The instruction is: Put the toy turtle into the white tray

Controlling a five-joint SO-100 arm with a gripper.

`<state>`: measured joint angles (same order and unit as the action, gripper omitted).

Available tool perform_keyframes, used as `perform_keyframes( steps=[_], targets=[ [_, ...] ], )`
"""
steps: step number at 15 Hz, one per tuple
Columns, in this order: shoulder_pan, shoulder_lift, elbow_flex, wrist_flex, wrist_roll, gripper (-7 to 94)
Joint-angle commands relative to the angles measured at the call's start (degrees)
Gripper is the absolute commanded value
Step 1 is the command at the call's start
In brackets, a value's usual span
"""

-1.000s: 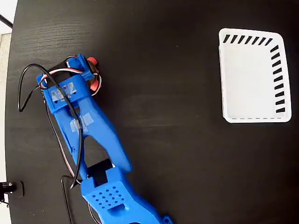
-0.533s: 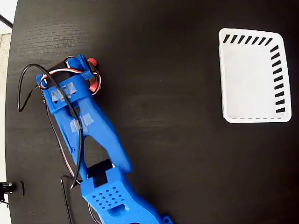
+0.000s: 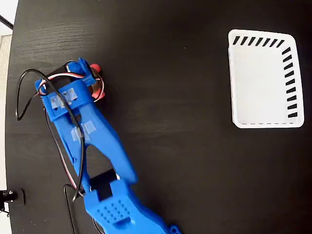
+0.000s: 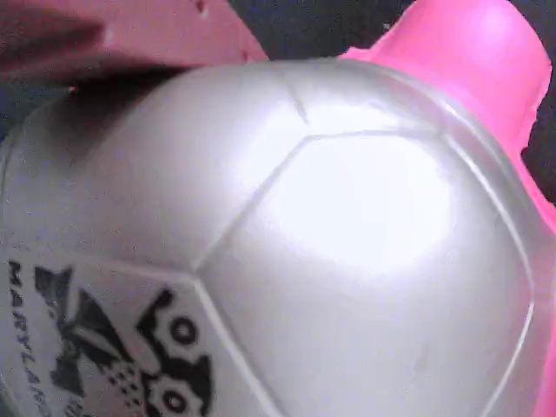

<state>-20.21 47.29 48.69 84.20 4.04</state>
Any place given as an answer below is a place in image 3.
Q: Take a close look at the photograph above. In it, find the black table clamp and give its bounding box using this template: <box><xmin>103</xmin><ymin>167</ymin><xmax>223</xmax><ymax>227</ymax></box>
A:
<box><xmin>0</xmin><ymin>189</ymin><xmax>26</xmax><ymax>208</ymax></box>

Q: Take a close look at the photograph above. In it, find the black bar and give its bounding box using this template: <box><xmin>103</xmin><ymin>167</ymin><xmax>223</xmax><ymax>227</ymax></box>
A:
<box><xmin>0</xmin><ymin>14</ymin><xmax>14</xmax><ymax>28</ymax></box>

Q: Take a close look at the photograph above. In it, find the white plastic basket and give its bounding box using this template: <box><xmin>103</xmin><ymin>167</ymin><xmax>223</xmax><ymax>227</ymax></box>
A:
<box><xmin>228</xmin><ymin>29</ymin><xmax>305</xmax><ymax>129</ymax></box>

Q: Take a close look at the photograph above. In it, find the toy figure with white belly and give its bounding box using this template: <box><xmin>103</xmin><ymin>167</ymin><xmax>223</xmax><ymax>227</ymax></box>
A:
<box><xmin>89</xmin><ymin>63</ymin><xmax>106</xmax><ymax>102</ymax></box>

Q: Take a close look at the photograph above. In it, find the thick black cable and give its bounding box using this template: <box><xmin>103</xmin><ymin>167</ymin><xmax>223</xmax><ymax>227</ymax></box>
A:
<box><xmin>15</xmin><ymin>68</ymin><xmax>86</xmax><ymax>203</ymax></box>

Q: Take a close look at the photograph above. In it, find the thin black cable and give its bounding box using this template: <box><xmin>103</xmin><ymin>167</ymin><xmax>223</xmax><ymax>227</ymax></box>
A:
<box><xmin>62</xmin><ymin>184</ymin><xmax>85</xmax><ymax>234</ymax></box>

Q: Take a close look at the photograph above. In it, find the translucent tape piece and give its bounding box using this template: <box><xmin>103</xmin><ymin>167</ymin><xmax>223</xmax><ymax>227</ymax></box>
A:
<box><xmin>71</xmin><ymin>120</ymin><xmax>97</xmax><ymax>142</ymax></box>
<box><xmin>50</xmin><ymin>95</ymin><xmax>68</xmax><ymax>110</ymax></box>
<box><xmin>62</xmin><ymin>89</ymin><xmax>78</xmax><ymax>102</ymax></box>

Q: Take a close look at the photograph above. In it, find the white red black servo wire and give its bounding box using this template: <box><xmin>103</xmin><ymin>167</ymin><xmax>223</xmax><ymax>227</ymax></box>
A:
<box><xmin>36</xmin><ymin>73</ymin><xmax>105</xmax><ymax>198</ymax></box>

